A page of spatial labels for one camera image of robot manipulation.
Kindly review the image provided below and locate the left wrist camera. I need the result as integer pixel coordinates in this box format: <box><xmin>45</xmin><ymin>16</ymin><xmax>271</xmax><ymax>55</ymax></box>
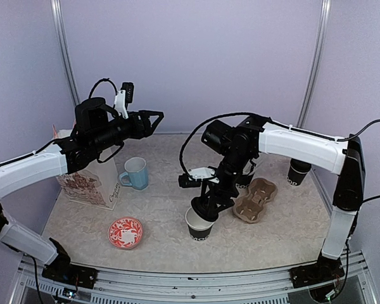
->
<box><xmin>114</xmin><ymin>82</ymin><xmax>134</xmax><ymax>119</ymax></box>

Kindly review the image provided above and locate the right aluminium post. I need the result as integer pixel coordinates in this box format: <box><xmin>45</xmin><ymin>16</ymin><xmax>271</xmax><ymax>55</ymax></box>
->
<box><xmin>297</xmin><ymin>0</ymin><xmax>332</xmax><ymax>128</ymax></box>

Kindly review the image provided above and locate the aluminium front rail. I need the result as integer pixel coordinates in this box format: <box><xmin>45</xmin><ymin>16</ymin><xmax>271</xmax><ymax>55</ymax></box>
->
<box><xmin>7</xmin><ymin>252</ymin><xmax>380</xmax><ymax>303</ymax></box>

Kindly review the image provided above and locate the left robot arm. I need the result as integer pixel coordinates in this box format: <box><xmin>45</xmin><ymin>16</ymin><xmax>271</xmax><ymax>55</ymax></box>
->
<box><xmin>0</xmin><ymin>97</ymin><xmax>164</xmax><ymax>282</ymax></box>

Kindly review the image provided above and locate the left aluminium post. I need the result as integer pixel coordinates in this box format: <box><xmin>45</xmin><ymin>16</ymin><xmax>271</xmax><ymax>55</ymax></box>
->
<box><xmin>51</xmin><ymin>0</ymin><xmax>80</xmax><ymax>106</ymax></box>

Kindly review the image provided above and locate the brown pulp cup carrier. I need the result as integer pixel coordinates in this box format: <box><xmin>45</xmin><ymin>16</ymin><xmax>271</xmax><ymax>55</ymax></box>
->
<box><xmin>232</xmin><ymin>178</ymin><xmax>277</xmax><ymax>224</ymax></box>

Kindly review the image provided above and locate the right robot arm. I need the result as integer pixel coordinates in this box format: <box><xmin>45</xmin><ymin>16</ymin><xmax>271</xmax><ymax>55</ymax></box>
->
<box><xmin>191</xmin><ymin>114</ymin><xmax>365</xmax><ymax>281</ymax></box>

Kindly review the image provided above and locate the red patterned bowl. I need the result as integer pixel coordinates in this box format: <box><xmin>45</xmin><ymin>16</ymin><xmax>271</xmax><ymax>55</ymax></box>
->
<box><xmin>108</xmin><ymin>217</ymin><xmax>144</xmax><ymax>250</ymax></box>

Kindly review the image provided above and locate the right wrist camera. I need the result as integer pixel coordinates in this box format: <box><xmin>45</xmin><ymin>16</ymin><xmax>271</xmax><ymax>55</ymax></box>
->
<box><xmin>178</xmin><ymin>167</ymin><xmax>219</xmax><ymax>188</ymax></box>

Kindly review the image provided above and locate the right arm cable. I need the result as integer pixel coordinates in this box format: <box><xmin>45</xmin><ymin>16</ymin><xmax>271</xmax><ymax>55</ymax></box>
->
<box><xmin>178</xmin><ymin>112</ymin><xmax>380</xmax><ymax>203</ymax></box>

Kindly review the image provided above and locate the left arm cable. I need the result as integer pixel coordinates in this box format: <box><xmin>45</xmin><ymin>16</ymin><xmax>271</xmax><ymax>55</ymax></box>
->
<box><xmin>87</xmin><ymin>78</ymin><xmax>120</xmax><ymax>102</ymax></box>

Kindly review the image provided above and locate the black cup holding straws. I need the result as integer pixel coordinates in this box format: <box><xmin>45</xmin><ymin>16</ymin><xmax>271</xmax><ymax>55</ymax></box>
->
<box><xmin>235</xmin><ymin>173</ymin><xmax>254</xmax><ymax>190</ymax></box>

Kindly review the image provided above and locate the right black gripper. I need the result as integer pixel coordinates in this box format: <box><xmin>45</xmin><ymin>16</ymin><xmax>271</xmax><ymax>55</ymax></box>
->
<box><xmin>201</xmin><ymin>148</ymin><xmax>253</xmax><ymax>215</ymax></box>

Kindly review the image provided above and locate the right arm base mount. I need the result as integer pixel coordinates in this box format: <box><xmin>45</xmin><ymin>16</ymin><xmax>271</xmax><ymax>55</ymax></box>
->
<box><xmin>289</xmin><ymin>253</ymin><xmax>345</xmax><ymax>288</ymax></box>

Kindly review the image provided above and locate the light blue mug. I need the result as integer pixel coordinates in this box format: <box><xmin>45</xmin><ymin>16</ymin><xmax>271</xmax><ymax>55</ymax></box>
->
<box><xmin>119</xmin><ymin>157</ymin><xmax>149</xmax><ymax>190</ymax></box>

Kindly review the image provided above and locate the cream bear paper bag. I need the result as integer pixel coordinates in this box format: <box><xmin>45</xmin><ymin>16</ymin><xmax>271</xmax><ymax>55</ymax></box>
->
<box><xmin>52</xmin><ymin>125</ymin><xmax>124</xmax><ymax>212</ymax></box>

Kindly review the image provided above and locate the black paper coffee cup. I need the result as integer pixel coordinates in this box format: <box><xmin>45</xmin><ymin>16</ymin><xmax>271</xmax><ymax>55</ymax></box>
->
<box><xmin>286</xmin><ymin>165</ymin><xmax>311</xmax><ymax>186</ymax></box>

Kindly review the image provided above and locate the black plastic cup lid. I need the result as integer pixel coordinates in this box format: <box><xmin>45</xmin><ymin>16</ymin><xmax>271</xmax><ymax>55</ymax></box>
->
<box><xmin>290</xmin><ymin>159</ymin><xmax>312</xmax><ymax>174</ymax></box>

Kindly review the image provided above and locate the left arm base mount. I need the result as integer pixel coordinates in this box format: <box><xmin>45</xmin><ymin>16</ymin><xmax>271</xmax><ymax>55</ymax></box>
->
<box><xmin>42</xmin><ymin>238</ymin><xmax>98</xmax><ymax>289</ymax></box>

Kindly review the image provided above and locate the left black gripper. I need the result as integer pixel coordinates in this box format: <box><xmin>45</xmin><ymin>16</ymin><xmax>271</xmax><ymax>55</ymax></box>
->
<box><xmin>91</xmin><ymin>109</ymin><xmax>164</xmax><ymax>153</ymax></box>

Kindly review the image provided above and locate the aluminium post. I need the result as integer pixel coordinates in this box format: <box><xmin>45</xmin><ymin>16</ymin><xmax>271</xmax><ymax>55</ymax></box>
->
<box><xmin>51</xmin><ymin>0</ymin><xmax>80</xmax><ymax>106</ymax></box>
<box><xmin>297</xmin><ymin>0</ymin><xmax>332</xmax><ymax>128</ymax></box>

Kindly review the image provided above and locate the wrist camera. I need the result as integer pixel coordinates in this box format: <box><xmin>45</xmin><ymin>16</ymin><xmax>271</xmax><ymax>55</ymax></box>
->
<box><xmin>178</xmin><ymin>167</ymin><xmax>219</xmax><ymax>188</ymax></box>
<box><xmin>114</xmin><ymin>82</ymin><xmax>134</xmax><ymax>119</ymax></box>

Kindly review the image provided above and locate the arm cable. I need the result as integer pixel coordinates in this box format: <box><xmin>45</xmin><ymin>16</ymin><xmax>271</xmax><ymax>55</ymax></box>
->
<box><xmin>178</xmin><ymin>112</ymin><xmax>380</xmax><ymax>203</ymax></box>
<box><xmin>87</xmin><ymin>78</ymin><xmax>120</xmax><ymax>102</ymax></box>

